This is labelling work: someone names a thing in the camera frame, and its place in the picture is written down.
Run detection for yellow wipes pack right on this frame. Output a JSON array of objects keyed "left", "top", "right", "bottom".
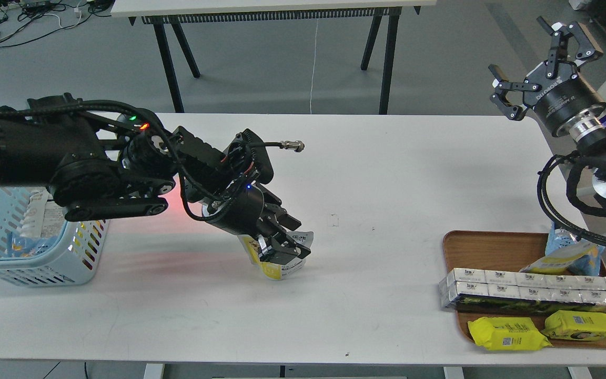
[{"left": 541, "top": 310, "right": 606, "bottom": 341}]

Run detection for silver wrapped box multipack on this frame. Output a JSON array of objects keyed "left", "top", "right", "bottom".
[{"left": 438, "top": 268, "right": 606, "bottom": 316}]

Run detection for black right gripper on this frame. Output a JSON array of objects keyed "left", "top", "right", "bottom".
[{"left": 488, "top": 16, "right": 606, "bottom": 138}]

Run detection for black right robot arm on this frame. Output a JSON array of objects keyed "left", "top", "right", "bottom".
[{"left": 489, "top": 17, "right": 606, "bottom": 247}]

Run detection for white hanging cable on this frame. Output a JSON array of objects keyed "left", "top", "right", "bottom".
[{"left": 309, "top": 19, "right": 319, "bottom": 114}]

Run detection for light blue plastic basket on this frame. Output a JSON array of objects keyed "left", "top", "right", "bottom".
[{"left": 0, "top": 187, "right": 110, "bottom": 287}]

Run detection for yellow wipes pack left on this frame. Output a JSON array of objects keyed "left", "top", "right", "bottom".
[{"left": 467, "top": 317, "right": 552, "bottom": 351}]

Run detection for white snack bag in basket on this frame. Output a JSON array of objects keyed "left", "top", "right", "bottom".
[{"left": 17, "top": 189, "right": 66, "bottom": 240}]

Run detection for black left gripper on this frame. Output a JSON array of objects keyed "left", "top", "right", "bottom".
[{"left": 208, "top": 185, "right": 314, "bottom": 265}]

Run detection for blue snack bag in basket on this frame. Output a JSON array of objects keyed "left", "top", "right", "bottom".
[{"left": 6, "top": 231, "right": 58, "bottom": 257}]

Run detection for black cables on floor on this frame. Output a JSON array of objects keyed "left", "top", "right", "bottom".
[{"left": 0, "top": 0, "right": 117, "bottom": 58}]

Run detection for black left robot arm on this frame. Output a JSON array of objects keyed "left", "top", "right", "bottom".
[{"left": 0, "top": 93, "right": 311, "bottom": 265}]

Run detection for background table black legs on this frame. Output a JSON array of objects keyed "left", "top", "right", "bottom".
[{"left": 109, "top": 1, "right": 435, "bottom": 115}]

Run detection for yellow wipes pack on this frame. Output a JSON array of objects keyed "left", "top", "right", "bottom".
[
  {"left": 541, "top": 310, "right": 606, "bottom": 341},
  {"left": 467, "top": 317, "right": 552, "bottom": 351}
]

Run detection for yellow white nut snack pouch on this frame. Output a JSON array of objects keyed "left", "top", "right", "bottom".
[{"left": 237, "top": 231, "right": 314, "bottom": 281}]

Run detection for brown wooden tray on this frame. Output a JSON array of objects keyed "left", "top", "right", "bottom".
[{"left": 442, "top": 231, "right": 606, "bottom": 350}]

